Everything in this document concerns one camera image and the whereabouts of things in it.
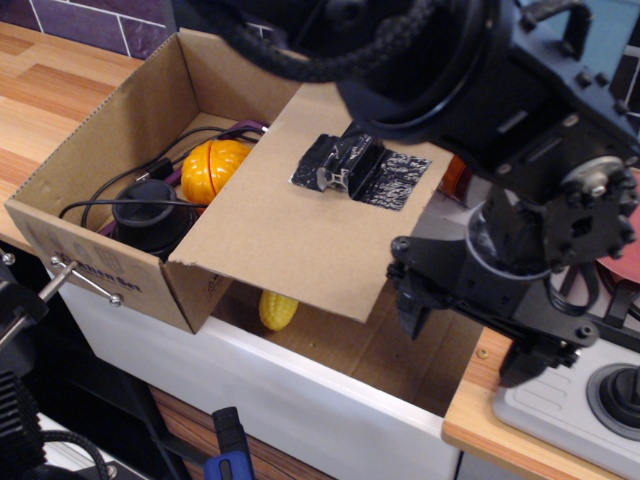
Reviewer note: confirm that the red orange toy can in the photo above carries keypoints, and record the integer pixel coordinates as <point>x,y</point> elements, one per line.
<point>456,181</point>

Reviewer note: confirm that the white toy sink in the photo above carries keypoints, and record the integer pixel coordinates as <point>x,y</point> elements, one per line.
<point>356,400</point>

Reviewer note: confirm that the black stove knob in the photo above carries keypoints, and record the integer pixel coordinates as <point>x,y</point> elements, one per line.
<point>613,397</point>

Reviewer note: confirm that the light blue chalkboard panel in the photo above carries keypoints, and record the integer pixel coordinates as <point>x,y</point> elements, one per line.
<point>609,35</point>

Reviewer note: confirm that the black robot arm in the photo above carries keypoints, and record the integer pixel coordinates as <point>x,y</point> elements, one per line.
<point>502,85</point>

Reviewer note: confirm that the white toy stove top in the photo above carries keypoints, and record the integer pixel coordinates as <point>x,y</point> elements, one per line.
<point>554,407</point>

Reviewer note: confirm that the yellow toy corn in sink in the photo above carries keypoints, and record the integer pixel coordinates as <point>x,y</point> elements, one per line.
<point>276,311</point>

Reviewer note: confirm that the pink toy plate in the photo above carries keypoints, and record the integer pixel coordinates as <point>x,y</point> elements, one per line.
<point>628,266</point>

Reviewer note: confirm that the black taped handle on flap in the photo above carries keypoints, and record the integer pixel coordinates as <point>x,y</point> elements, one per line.
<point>362,167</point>

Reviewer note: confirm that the metal clamp screw handle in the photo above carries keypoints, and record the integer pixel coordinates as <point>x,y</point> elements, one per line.
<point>68,270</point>

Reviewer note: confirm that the black stove burner grate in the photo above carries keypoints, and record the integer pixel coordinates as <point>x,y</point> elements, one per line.
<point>621,298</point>

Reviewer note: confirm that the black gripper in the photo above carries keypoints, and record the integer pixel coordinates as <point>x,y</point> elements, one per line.
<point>460,274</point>

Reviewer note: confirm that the brown cardboard kitchen set box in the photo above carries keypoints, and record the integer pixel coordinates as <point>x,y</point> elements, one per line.
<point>321,248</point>

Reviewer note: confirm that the black clamp body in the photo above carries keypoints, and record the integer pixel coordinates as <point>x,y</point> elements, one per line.
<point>22,446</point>

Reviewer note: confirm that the black round device in box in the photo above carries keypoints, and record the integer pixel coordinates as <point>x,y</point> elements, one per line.
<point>149,217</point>

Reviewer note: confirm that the orange toy pumpkin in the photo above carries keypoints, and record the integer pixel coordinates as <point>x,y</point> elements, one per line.
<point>208,168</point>

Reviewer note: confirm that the blue black clamp handle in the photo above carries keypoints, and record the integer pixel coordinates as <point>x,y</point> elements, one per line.
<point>234,460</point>

